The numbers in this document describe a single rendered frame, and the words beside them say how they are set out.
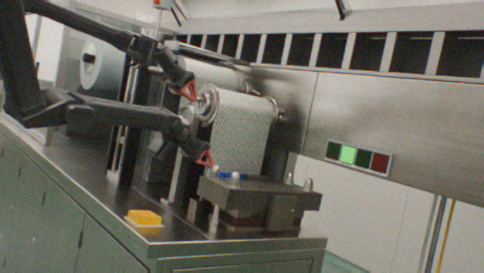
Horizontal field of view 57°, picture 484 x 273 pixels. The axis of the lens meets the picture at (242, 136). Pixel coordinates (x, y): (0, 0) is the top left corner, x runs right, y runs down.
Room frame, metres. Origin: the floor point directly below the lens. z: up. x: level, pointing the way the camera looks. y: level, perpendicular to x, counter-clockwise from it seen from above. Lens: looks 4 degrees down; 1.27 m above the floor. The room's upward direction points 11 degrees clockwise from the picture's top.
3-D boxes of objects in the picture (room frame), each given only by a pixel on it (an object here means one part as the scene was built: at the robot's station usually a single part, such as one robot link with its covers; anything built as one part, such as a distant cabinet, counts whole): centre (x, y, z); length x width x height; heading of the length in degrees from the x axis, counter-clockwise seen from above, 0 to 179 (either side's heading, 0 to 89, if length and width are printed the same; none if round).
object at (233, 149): (1.52, 0.01, 1.10); 0.23 x 0.01 x 0.18; 128
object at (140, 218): (1.22, 0.22, 0.91); 0.07 x 0.07 x 0.02; 38
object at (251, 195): (1.45, -0.10, 1.00); 0.40 x 0.16 x 0.06; 128
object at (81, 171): (2.25, 0.69, 0.88); 2.52 x 0.66 x 0.04; 38
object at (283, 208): (1.39, -0.17, 0.96); 0.10 x 0.03 x 0.11; 128
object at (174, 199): (1.49, 0.19, 1.05); 0.06 x 0.05 x 0.31; 128
